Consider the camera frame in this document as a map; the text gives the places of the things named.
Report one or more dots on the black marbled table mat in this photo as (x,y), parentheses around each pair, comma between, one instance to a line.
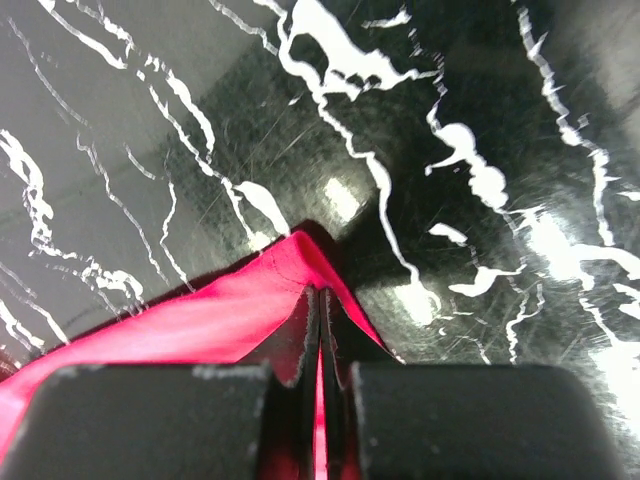
(477,163)

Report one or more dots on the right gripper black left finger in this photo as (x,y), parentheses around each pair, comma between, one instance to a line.
(253,419)

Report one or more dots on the pink t shirt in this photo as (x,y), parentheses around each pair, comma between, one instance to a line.
(218,324)

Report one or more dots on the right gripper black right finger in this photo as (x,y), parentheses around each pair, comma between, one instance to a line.
(389,420)

